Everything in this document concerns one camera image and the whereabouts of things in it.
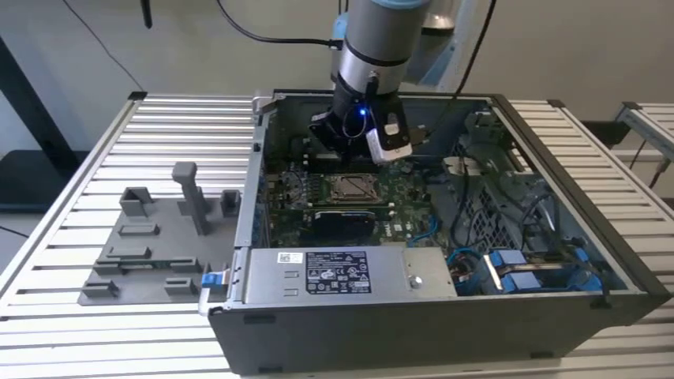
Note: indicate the black table corner cap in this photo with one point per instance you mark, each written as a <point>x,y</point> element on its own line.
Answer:
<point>138,94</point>
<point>555,103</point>

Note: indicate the metal CPU socket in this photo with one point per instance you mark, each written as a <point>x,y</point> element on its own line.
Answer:
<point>350,189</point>

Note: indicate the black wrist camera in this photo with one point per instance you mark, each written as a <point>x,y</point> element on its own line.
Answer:
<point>318,120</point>

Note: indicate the green RAM stick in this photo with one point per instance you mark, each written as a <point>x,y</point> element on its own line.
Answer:
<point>150,263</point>

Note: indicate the grey parts rack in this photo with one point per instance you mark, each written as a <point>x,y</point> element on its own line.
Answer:
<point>147,290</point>

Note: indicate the blue disk carrier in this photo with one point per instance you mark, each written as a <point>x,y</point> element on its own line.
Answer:
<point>507,257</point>
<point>518,282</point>

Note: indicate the silver CPU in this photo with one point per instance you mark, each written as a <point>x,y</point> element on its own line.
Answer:
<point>351,188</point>

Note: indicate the black graphics card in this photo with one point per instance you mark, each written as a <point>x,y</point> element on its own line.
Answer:
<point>342,227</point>

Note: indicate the black equipment box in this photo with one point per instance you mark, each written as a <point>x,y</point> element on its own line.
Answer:
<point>605,132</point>

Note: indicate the black antenna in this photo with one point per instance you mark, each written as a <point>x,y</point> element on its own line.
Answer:
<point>146,13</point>

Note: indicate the green motherboard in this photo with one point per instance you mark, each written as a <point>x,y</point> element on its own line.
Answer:
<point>407,201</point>

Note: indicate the blue case latch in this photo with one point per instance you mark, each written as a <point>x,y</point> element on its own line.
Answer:
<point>211,281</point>

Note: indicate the perforated metal disk bay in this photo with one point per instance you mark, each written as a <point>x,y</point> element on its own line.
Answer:
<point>493,221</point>

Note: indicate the grey power supply unit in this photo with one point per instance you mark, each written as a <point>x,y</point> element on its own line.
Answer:
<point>390,272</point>

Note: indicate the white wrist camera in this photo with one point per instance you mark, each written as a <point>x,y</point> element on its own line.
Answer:
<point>392,138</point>

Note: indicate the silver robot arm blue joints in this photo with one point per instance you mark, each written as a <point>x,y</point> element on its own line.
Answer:
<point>376,39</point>

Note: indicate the aluminium slat side table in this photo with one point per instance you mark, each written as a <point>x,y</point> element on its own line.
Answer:
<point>650,122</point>

